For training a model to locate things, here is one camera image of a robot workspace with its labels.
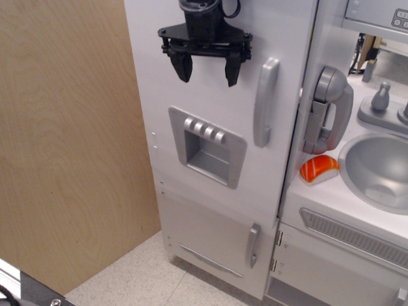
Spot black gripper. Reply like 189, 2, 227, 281
158, 7, 252, 87

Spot white toy fridge door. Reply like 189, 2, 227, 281
125, 1, 319, 227

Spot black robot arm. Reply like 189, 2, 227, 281
158, 1, 252, 87

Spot white toy fridge cabinet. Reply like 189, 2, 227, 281
149, 0, 358, 217

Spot grey toy telephone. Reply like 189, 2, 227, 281
303, 66, 354, 155

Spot salmon sushi toy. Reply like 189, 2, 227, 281
299, 155, 340, 186

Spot wooden sticks in background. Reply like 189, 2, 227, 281
348, 33, 383, 83

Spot grey toy faucet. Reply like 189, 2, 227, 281
358, 82, 407, 135

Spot grey toy microwave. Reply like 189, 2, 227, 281
342, 0, 407, 44

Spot white lower freezer door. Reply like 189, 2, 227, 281
157, 191, 277, 300

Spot grey toy sink basin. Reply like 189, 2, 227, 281
339, 133, 407, 215

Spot white toy oven unit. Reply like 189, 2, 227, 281
267, 177, 407, 305

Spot black metal frame corner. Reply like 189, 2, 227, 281
1, 259, 75, 306

